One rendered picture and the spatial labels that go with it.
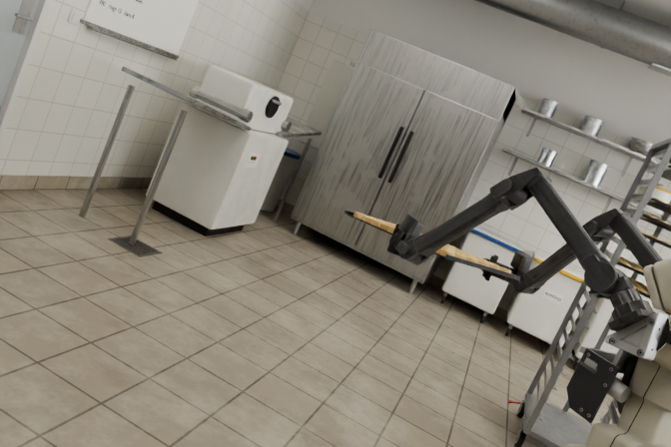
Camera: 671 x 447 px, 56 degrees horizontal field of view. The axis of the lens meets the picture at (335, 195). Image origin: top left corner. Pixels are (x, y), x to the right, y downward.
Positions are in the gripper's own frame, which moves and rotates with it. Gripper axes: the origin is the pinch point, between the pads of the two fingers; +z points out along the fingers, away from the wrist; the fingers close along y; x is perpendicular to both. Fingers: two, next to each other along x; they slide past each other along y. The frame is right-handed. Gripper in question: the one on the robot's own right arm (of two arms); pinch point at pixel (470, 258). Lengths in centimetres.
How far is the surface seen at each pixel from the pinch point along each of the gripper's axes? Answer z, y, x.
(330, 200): 115, -18, -323
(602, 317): -145, -24, -324
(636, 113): -119, 163, -379
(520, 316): -84, -52, -332
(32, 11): 269, 33, -68
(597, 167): -101, 101, -361
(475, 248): -25, -10, -334
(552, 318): -109, -42, -329
